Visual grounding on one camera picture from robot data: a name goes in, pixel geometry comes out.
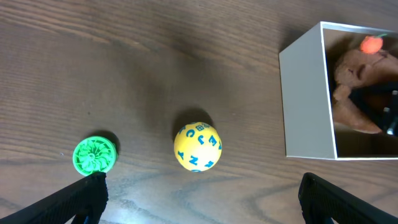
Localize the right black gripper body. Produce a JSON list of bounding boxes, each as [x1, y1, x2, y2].
[[349, 82, 397, 137]]

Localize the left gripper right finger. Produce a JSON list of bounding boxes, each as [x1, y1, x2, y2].
[[298, 172, 397, 224]]

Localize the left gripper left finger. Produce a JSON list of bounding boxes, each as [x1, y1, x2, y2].
[[1, 172, 108, 224]]

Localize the yellow ball with blue letters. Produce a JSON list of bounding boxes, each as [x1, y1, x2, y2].
[[174, 122, 223, 172]]

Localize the brown plush toy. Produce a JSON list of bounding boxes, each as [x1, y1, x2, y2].
[[332, 34, 397, 134]]

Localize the green plastic wheel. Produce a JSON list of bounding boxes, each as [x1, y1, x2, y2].
[[72, 136, 118, 176]]

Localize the white cardboard box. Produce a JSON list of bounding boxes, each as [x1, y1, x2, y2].
[[279, 21, 397, 161]]

